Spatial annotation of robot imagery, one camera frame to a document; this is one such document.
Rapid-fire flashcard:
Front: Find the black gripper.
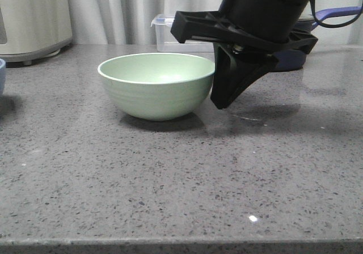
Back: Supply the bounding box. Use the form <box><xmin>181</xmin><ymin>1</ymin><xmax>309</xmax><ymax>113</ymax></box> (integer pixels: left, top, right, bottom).
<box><xmin>171</xmin><ymin>0</ymin><xmax>318</xmax><ymax>109</ymax></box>

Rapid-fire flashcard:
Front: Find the light green bowl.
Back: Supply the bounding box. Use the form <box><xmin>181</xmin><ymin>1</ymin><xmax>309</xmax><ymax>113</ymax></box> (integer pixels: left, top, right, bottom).
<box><xmin>98</xmin><ymin>53</ymin><xmax>214</xmax><ymax>121</ymax></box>

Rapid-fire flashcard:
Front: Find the light blue bowl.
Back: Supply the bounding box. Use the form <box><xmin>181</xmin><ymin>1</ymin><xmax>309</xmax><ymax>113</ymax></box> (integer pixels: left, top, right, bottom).
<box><xmin>0</xmin><ymin>59</ymin><xmax>6</xmax><ymax>95</ymax></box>

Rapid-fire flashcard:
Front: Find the dark blue saucepan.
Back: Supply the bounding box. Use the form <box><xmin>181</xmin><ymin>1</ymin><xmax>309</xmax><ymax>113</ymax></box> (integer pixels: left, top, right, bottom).
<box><xmin>273</xmin><ymin>6</ymin><xmax>361</xmax><ymax>72</ymax></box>

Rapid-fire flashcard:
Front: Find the clear plastic food container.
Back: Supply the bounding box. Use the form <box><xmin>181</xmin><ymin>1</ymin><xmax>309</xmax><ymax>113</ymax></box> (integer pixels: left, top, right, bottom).
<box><xmin>151</xmin><ymin>14</ymin><xmax>213</xmax><ymax>53</ymax></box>

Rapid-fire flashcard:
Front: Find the grey white curtain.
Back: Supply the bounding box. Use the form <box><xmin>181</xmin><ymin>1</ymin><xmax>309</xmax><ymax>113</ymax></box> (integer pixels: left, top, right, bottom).
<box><xmin>68</xmin><ymin>0</ymin><xmax>362</xmax><ymax>45</ymax></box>

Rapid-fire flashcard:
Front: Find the cream white toaster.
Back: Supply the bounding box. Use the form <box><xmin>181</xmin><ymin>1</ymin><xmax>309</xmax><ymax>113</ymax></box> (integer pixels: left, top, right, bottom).
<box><xmin>1</xmin><ymin>0</ymin><xmax>73</xmax><ymax>64</ymax></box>

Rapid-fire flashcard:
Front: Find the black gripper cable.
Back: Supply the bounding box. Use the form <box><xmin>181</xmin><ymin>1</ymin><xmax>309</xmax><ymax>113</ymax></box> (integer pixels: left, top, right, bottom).
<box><xmin>309</xmin><ymin>0</ymin><xmax>363</xmax><ymax>29</ymax></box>

